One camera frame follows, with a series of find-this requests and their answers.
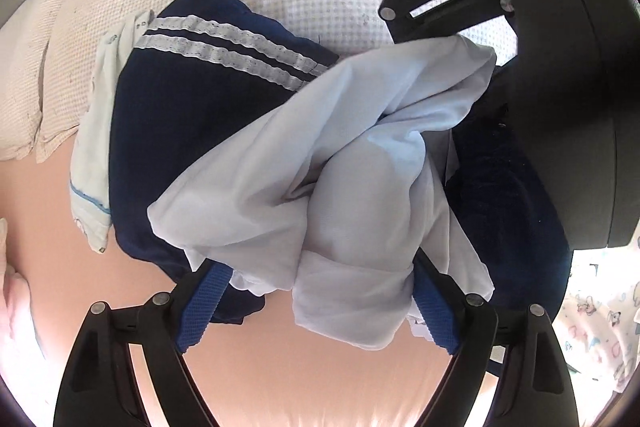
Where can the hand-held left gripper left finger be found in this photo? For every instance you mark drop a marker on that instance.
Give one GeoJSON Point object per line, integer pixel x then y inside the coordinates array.
{"type": "Point", "coordinates": [205, 302]}

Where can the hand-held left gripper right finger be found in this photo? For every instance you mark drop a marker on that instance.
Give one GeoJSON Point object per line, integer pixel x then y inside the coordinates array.
{"type": "Point", "coordinates": [435, 307]}

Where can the pale blue thin shirt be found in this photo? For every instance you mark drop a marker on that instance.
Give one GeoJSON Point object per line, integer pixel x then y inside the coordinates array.
{"type": "Point", "coordinates": [325, 187]}

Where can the navy garment with white stripes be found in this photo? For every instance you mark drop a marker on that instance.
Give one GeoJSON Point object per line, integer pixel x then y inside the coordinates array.
{"type": "Point", "coordinates": [150, 132]}

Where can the white cartoon-print pajama pants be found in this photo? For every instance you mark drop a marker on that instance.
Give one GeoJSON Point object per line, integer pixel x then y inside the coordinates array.
{"type": "Point", "coordinates": [92, 147]}

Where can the white cartoon printed cloth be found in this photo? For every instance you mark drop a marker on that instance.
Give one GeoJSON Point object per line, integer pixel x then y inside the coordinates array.
{"type": "Point", "coordinates": [600, 327]}

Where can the bed with pink sheet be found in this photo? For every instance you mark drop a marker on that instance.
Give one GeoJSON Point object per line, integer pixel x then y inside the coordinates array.
{"type": "Point", "coordinates": [50, 207]}

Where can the pink and blue checked quilt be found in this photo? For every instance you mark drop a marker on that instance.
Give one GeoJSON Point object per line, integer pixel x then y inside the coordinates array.
{"type": "Point", "coordinates": [12, 307]}

